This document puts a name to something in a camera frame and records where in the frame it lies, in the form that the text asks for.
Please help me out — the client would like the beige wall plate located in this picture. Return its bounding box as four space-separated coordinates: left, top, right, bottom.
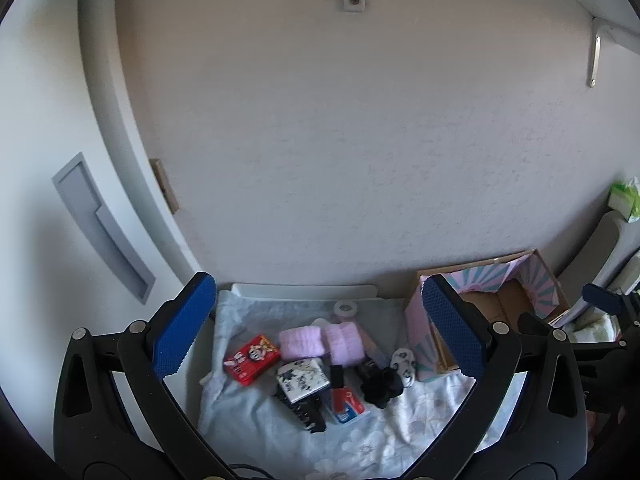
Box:
149 158 180 216

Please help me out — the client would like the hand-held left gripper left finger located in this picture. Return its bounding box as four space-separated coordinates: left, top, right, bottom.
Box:
53 271 236 480

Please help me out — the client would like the grey recessed door handle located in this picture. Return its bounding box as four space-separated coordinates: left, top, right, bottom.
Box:
51 151 156 306

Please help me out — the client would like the pink long box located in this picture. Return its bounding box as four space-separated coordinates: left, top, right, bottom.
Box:
361 332 390 368

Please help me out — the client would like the black white plush hair clip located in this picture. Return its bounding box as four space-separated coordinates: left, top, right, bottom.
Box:
390 349 417 387

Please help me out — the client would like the green tissue pack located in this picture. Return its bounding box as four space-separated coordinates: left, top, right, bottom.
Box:
607 176 640 223

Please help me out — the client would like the light blue floral cloth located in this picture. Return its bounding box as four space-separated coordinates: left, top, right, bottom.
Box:
197 287 526 480

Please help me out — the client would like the black hair claw clip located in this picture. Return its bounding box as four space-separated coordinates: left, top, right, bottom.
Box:
274 390 328 435

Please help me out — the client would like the pink teal patterned cardboard box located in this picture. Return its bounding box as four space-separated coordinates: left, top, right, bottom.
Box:
404 248 571 383

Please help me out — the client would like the white door frame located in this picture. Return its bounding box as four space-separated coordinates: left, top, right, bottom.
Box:
77 0 218 301

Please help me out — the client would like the pink fluffy wristband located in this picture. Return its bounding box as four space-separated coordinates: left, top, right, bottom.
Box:
278 327 328 361
322 321 366 367

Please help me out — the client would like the green floral quilt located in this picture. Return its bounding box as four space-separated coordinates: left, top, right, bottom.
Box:
550 305 623 344

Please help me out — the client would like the black white patterned packet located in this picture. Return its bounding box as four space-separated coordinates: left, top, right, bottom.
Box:
276 357 331 403

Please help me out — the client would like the grey chair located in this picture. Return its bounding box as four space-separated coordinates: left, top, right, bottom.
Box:
555 210 640 311

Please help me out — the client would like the small white jar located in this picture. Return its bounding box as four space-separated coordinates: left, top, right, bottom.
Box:
333 300 360 324

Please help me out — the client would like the blue red small packet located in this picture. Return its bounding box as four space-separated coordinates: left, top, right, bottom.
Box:
334 394 372 425

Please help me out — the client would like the white shelf bracket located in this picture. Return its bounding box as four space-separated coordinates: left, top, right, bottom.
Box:
587 16 640 88

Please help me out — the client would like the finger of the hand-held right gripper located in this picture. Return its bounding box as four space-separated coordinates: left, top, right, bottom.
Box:
581 283 640 312
517 311 628 361

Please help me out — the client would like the red bottle with black cap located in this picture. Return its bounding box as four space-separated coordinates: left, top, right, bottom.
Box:
328 364 347 411

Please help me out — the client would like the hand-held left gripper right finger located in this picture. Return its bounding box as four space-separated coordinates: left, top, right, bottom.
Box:
400 274 588 480

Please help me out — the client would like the black flower hair clip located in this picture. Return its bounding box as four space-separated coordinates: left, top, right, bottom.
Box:
359 365 405 409

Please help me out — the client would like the white sliding door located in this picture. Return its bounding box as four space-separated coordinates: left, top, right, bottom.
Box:
0 0 201 461

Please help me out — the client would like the red drink carton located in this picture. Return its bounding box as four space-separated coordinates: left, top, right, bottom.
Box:
223 334 282 387

